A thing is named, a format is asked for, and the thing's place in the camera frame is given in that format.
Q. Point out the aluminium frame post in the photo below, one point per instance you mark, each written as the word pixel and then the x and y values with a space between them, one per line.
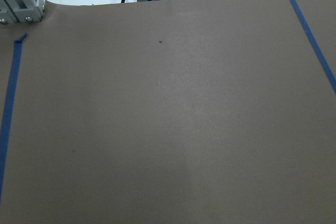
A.
pixel 22 11

